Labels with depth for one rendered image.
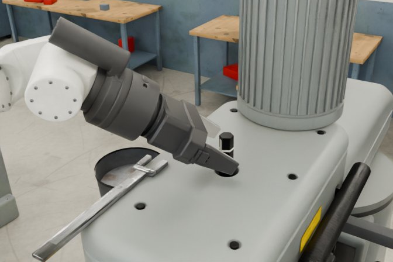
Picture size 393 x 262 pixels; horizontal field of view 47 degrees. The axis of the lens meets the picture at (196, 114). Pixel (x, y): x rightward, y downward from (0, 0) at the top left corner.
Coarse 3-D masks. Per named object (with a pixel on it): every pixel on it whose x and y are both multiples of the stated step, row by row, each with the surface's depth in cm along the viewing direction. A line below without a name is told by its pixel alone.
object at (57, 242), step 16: (144, 160) 71; (128, 176) 67; (144, 176) 68; (112, 192) 64; (96, 208) 60; (80, 224) 58; (48, 240) 55; (64, 240) 55; (32, 256) 54; (48, 256) 53
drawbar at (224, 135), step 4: (224, 132) 67; (228, 132) 67; (220, 136) 66; (224, 136) 66; (228, 136) 66; (232, 136) 66; (224, 140) 66; (228, 140) 66; (232, 140) 66; (224, 144) 66; (228, 144) 66; (232, 144) 67; (224, 148) 66; (228, 148) 66; (232, 148) 67; (224, 152) 67; (228, 152) 67; (232, 152) 67; (232, 156) 68; (220, 172) 69; (224, 176) 69; (228, 176) 69; (232, 176) 69
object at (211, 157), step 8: (208, 144) 61; (208, 152) 61; (216, 152) 61; (200, 160) 60; (208, 160) 61; (216, 160) 61; (224, 160) 62; (232, 160) 62; (216, 168) 62; (224, 168) 62; (232, 168) 63
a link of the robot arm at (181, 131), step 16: (144, 80) 59; (128, 96) 57; (144, 96) 58; (160, 96) 62; (128, 112) 57; (144, 112) 58; (160, 112) 60; (176, 112) 62; (192, 112) 65; (112, 128) 59; (128, 128) 58; (144, 128) 59; (160, 128) 59; (176, 128) 60; (192, 128) 60; (160, 144) 60; (176, 144) 61; (192, 144) 59; (192, 160) 60
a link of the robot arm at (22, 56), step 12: (48, 36) 60; (12, 48) 59; (24, 48) 59; (36, 48) 59; (0, 60) 58; (12, 60) 59; (24, 60) 60; (36, 60) 60; (0, 72) 58; (12, 72) 60; (24, 72) 61; (0, 84) 58; (12, 84) 61; (24, 84) 61; (0, 96) 57; (12, 96) 60; (0, 108) 57
